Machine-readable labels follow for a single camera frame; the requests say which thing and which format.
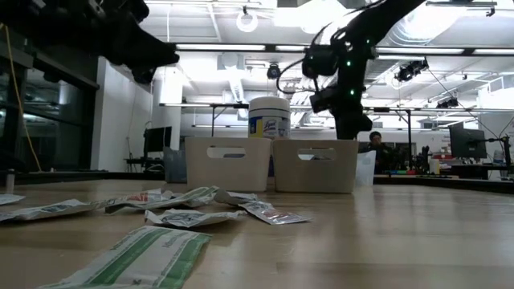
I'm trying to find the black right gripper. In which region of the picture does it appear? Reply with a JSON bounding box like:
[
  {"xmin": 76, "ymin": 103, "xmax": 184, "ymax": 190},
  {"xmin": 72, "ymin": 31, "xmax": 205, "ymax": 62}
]
[{"xmin": 331, "ymin": 109, "xmax": 373, "ymax": 141}]

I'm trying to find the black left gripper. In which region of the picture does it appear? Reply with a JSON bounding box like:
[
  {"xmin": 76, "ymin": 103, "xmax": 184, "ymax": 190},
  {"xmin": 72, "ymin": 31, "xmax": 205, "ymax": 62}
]
[{"xmin": 71, "ymin": 0, "xmax": 181, "ymax": 71}]

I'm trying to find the person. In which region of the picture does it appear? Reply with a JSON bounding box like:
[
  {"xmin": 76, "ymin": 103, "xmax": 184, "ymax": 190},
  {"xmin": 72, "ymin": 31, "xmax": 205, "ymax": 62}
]
[{"xmin": 359, "ymin": 130, "xmax": 397, "ymax": 176}]

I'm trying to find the clear plastic bin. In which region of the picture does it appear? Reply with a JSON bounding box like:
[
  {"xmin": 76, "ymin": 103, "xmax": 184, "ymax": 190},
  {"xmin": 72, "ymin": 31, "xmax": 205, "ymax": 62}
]
[{"xmin": 355, "ymin": 150, "xmax": 377, "ymax": 186}]

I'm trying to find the grey plastic bin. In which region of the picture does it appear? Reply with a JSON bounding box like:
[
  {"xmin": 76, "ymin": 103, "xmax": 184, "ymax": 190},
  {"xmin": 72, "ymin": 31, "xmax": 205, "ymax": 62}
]
[{"xmin": 272, "ymin": 139, "xmax": 360, "ymax": 194}]

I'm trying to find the disinfecting wipes canister white lid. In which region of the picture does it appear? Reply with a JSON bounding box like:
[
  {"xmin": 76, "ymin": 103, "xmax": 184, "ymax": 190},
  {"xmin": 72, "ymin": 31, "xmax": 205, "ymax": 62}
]
[{"xmin": 248, "ymin": 96, "xmax": 292, "ymax": 140}]

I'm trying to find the black computer monitor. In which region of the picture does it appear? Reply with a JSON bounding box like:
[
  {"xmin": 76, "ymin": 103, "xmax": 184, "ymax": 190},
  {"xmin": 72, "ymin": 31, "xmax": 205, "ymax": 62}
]
[
  {"xmin": 143, "ymin": 125, "xmax": 173, "ymax": 160},
  {"xmin": 448, "ymin": 121, "xmax": 488, "ymax": 160}
]

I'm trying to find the round ceiling lamp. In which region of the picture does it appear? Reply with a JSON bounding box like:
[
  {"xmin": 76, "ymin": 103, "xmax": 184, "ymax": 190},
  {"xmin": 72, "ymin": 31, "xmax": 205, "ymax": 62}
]
[{"xmin": 235, "ymin": 10, "xmax": 259, "ymax": 34}]

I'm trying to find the white plastic bin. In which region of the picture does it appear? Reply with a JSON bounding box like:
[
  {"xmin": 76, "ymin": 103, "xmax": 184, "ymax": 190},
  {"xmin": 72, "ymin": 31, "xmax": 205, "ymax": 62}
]
[{"xmin": 184, "ymin": 136, "xmax": 273, "ymax": 193}]

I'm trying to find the green striped bandage wrapper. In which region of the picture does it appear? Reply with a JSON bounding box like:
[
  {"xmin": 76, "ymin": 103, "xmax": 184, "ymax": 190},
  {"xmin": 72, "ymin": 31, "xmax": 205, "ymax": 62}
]
[
  {"xmin": 38, "ymin": 225, "xmax": 213, "ymax": 289},
  {"xmin": 104, "ymin": 185, "xmax": 220, "ymax": 214}
]

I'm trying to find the small white cylinder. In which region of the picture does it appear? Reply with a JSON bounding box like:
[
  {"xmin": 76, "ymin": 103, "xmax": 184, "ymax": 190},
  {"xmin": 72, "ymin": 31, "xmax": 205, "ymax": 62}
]
[{"xmin": 4, "ymin": 168, "xmax": 16, "ymax": 194}]

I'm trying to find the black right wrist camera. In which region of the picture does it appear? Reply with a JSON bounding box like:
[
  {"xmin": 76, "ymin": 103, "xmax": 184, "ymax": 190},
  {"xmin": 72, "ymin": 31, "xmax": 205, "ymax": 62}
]
[{"xmin": 308, "ymin": 87, "xmax": 337, "ymax": 114}]

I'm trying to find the yellow hanging cable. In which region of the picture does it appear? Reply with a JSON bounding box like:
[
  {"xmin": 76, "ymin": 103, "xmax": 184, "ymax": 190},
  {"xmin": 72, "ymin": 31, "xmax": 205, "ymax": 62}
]
[{"xmin": 2, "ymin": 23, "xmax": 43, "ymax": 173}]

